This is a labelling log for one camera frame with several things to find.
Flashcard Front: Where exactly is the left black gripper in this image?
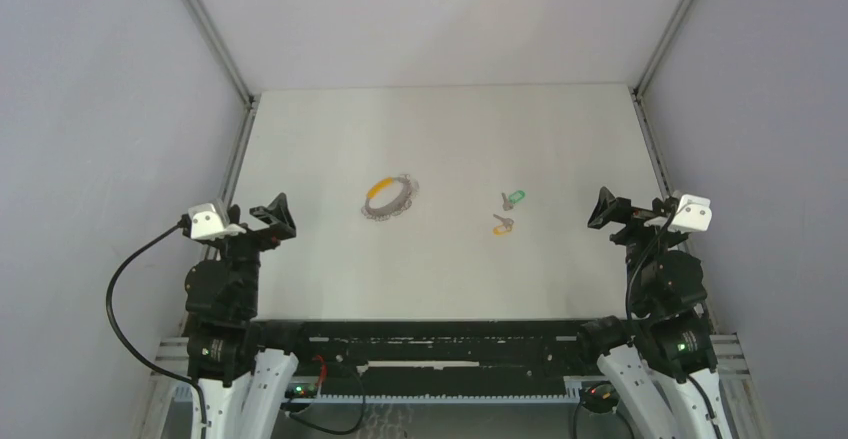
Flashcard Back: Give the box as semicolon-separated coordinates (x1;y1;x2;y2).
211;192;294;313

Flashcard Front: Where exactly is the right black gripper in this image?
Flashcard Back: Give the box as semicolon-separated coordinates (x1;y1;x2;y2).
588;187;685;309

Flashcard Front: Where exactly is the key with yellow tag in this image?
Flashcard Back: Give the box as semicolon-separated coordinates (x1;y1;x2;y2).
493;214;514;236

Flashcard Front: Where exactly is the large keyring with yellow grip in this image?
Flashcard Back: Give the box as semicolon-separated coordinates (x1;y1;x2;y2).
361;174;420;221

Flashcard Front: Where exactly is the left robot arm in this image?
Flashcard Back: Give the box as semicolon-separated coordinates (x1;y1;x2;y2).
179;193;313;438

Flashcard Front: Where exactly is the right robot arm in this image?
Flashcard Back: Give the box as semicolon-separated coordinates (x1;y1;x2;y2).
577;187;732;438

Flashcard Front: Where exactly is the key with green tag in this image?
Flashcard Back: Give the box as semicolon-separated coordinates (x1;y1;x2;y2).
501;190;526;211

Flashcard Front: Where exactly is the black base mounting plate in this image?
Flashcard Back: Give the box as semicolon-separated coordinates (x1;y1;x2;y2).
260;319;601;399

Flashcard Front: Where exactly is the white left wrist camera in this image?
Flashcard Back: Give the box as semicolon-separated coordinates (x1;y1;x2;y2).
187;199;246;241

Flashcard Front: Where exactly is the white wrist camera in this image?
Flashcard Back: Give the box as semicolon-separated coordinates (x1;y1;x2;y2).
668;194;712;233
187;199;246;241

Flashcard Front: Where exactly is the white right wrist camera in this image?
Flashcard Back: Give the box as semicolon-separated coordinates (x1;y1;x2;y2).
668;194;712;233

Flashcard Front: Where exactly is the black left camera cable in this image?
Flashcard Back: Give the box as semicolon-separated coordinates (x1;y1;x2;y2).
105;222;208;439

